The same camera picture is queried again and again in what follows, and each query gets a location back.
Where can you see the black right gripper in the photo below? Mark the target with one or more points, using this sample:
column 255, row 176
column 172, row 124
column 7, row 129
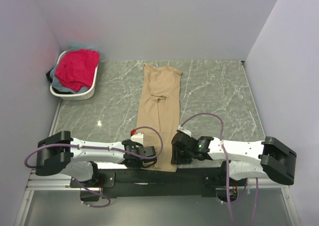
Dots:
column 176, row 157

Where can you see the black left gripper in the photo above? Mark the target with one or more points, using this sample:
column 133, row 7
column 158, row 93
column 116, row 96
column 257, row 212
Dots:
column 139, row 165

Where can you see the beige t shirt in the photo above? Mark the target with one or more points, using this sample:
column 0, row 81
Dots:
column 159, row 108

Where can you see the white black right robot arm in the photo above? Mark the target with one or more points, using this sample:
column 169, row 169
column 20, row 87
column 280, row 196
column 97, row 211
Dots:
column 269, row 158

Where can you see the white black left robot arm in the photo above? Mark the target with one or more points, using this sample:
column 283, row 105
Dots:
column 62, row 154

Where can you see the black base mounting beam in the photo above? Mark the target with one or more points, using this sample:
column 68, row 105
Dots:
column 116, row 183

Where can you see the white perforated laundry basket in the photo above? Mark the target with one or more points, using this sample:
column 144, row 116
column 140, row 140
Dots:
column 78, row 96

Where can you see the grey blue t shirt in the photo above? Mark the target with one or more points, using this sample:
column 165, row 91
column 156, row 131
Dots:
column 56, row 84

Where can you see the red t shirt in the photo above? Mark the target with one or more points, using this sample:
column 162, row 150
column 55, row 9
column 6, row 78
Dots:
column 76, row 69

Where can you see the black garment in basket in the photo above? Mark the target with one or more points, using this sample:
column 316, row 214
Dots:
column 51, row 81

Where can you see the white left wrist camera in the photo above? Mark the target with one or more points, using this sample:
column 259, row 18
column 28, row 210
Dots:
column 137, row 137

